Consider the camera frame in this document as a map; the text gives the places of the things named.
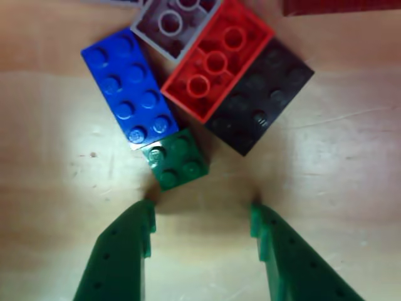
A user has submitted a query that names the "black 2x4 lego brick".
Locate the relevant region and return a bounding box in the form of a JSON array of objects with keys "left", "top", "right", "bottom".
[{"left": 204, "top": 37, "right": 315, "bottom": 157}]

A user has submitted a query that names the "green 2x2 lego brick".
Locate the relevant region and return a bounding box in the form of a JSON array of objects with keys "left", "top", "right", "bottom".
[{"left": 140, "top": 127, "right": 210, "bottom": 192}]

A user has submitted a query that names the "brown long lego brick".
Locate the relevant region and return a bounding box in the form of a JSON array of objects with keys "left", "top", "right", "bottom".
[{"left": 283, "top": 0, "right": 401, "bottom": 17}]

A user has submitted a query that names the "red 2x4 lego brick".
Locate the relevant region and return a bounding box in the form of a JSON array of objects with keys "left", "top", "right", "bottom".
[{"left": 160, "top": 0, "right": 276, "bottom": 124}]

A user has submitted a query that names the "blue 2x4 lego brick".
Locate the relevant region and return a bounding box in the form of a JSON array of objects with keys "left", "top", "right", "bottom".
[{"left": 80, "top": 27, "right": 180, "bottom": 151}]

